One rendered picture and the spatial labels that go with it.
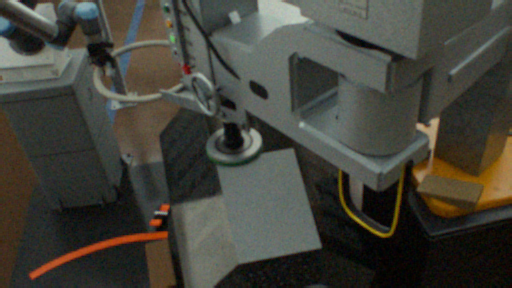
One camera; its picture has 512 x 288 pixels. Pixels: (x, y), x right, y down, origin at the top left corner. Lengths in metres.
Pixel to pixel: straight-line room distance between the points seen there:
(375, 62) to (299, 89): 0.31
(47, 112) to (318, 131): 1.77
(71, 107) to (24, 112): 0.25
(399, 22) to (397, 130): 0.32
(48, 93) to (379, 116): 1.91
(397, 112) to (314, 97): 0.29
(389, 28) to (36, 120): 2.18
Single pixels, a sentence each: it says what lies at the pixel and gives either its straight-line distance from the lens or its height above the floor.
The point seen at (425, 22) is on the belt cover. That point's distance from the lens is 0.89.
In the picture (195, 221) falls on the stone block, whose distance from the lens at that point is 1.82.
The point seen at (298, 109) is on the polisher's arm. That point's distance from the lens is 1.30.
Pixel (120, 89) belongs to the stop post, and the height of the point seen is 0.14.
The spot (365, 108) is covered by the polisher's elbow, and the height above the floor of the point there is 1.41.
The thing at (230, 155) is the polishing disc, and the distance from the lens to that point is 1.83.
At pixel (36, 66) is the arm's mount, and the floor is 0.93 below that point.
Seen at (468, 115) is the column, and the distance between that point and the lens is 1.81.
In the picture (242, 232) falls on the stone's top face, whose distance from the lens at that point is 1.59.
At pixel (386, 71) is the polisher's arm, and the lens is 1.01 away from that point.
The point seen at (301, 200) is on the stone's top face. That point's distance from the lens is 1.67.
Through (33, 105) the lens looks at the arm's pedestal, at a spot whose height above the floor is 0.75.
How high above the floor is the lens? 2.04
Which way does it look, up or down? 38 degrees down
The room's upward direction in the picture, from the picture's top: 7 degrees counter-clockwise
